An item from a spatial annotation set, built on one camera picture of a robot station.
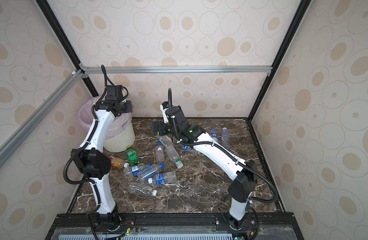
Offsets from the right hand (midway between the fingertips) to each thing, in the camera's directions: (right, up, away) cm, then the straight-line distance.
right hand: (158, 123), depth 73 cm
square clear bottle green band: (0, -10, +33) cm, 34 cm away
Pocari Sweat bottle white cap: (+3, -30, +10) cm, 32 cm away
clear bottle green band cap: (+6, -20, +21) cm, 29 cm away
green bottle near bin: (-21, -21, +24) cm, 38 cm away
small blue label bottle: (-18, -27, +14) cm, 35 cm away
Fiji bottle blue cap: (-4, -18, +24) cm, 31 cm away
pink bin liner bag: (-22, +1, +8) cm, 24 cm away
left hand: (-18, +13, +13) cm, 26 cm away
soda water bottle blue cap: (-10, -28, +14) cm, 33 cm away
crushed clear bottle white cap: (-9, -37, +10) cm, 39 cm away
